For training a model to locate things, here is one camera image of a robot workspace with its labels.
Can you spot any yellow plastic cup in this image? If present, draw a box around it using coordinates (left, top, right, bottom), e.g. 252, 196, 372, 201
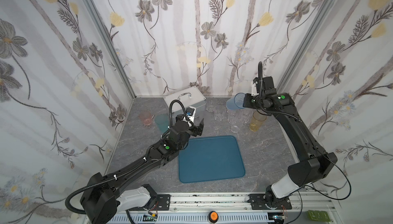
249, 111, 267, 132

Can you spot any teal plastic cup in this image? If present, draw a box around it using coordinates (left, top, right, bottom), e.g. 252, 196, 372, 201
154, 114, 169, 134

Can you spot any blue plastic cup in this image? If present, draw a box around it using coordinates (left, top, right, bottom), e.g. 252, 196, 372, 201
226, 93, 245, 110

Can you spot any teal plastic tray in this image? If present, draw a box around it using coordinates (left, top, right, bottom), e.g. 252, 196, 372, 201
178, 136, 246, 184

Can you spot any pink plastic cup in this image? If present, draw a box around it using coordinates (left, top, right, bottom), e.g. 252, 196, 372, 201
139, 111, 153, 127

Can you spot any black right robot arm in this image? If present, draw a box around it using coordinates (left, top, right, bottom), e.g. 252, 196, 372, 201
243, 62, 337, 210

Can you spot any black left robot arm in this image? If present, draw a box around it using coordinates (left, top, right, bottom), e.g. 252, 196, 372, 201
65, 100, 204, 224

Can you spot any silver first aid case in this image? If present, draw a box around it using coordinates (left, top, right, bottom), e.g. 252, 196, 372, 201
164, 87, 206, 124

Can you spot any orange emergency button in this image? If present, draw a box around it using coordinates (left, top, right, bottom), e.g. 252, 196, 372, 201
208, 211, 219, 224

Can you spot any green circuit board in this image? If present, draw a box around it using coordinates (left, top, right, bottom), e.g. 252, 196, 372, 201
307, 210, 332, 223

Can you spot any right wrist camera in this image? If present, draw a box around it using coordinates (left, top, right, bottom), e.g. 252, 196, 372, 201
250, 82, 259, 96

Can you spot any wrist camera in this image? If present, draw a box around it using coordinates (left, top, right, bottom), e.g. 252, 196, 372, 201
250, 82, 259, 96
186, 106, 196, 122

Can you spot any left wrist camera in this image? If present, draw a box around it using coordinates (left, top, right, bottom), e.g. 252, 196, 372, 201
186, 106, 196, 122

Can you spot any white perforated cable duct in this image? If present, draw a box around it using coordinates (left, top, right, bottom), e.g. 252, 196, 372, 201
107, 213, 277, 224

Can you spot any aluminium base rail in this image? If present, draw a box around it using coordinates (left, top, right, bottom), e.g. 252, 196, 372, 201
80, 191, 343, 224

